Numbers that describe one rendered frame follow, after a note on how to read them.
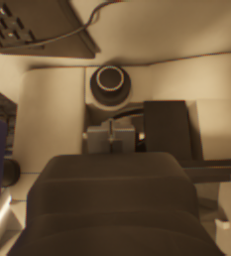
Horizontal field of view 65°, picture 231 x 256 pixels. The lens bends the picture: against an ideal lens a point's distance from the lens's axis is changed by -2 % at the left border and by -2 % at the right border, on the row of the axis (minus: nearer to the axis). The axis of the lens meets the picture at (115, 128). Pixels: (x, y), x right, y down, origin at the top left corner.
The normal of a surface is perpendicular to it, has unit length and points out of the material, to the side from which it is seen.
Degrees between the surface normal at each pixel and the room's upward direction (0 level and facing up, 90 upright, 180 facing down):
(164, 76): 90
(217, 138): 90
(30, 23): 5
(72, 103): 90
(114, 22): 0
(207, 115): 90
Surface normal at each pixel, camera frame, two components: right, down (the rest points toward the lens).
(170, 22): 0.03, 0.97
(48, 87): 0.01, -0.22
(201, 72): -0.21, -0.05
